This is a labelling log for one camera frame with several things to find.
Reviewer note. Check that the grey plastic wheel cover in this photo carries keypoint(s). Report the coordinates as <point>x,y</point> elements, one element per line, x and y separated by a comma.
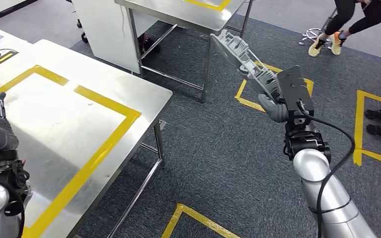
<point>239,49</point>

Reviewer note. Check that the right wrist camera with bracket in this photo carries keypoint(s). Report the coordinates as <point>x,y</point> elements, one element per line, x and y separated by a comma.
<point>294,88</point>

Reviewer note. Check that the person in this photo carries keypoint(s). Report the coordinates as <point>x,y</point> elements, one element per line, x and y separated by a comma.
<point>341,13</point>

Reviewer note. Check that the yellow black small device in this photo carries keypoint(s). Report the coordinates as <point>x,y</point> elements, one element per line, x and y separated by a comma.
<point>5,57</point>

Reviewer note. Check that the grey floor outlet box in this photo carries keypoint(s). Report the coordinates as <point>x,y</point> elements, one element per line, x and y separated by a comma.
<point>163,125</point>

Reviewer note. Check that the white desk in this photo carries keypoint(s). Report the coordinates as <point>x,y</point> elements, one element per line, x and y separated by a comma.
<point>13,39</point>

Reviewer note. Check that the white cabinet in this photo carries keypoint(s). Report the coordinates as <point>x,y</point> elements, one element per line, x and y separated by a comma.
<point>111,33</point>

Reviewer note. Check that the yellow floor tape square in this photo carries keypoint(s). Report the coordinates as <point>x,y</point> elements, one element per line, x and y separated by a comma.
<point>359,124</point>

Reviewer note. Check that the chrome stool base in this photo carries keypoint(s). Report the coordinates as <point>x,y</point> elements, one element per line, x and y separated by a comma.
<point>312,33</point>

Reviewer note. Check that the black object under table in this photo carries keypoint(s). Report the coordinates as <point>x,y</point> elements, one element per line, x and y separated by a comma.
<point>147,44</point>

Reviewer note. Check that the black caster base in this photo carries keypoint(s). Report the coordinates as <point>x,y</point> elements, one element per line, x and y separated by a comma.
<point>84,37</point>

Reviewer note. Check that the steel workbench table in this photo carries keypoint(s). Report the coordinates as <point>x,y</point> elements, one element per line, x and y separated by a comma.
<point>78,108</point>

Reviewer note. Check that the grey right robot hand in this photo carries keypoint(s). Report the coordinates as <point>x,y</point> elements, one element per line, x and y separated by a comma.
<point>269,106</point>

